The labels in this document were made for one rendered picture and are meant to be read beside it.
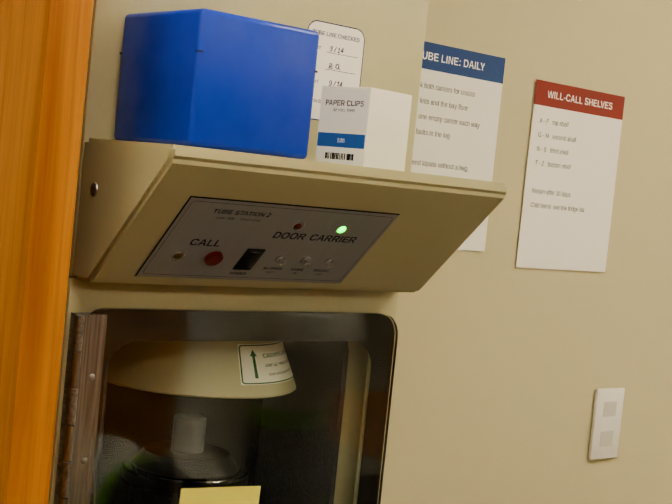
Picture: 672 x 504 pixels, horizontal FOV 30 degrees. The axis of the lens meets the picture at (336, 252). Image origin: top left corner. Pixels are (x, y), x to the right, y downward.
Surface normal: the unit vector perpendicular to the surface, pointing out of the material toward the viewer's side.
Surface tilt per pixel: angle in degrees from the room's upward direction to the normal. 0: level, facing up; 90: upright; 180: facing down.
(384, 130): 90
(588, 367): 90
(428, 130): 90
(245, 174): 135
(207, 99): 90
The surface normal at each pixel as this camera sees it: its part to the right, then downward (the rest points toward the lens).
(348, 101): -0.66, -0.03
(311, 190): 0.38, 0.78
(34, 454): 0.64, 0.11
